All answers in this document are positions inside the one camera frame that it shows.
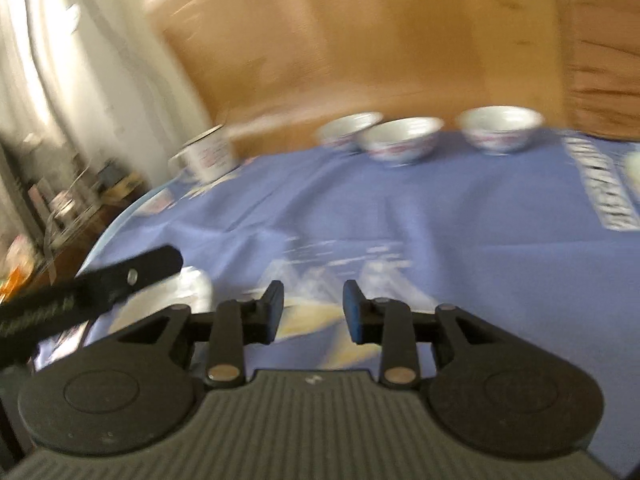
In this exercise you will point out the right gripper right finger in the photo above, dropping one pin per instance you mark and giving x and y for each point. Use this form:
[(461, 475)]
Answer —
[(398, 330)]

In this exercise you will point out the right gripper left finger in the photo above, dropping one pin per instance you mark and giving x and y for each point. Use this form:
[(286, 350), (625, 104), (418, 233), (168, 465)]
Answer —
[(175, 346)]

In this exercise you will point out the white bowl floral pattern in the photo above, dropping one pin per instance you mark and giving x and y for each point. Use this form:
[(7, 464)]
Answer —
[(401, 142)]

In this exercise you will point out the white bowl red pattern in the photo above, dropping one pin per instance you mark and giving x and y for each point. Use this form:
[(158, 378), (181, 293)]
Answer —
[(341, 135)]

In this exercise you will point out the white porcelain bowl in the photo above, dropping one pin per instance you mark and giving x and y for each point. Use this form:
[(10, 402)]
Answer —
[(500, 129)]

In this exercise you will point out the white enamel mug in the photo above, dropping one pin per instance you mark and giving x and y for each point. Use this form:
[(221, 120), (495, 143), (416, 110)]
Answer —
[(205, 158)]

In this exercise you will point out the blue printed tablecloth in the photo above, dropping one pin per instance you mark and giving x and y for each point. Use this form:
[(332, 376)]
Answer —
[(543, 243)]

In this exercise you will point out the brown seat cushion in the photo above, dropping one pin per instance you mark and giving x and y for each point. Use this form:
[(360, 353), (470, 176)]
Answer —
[(601, 46)]

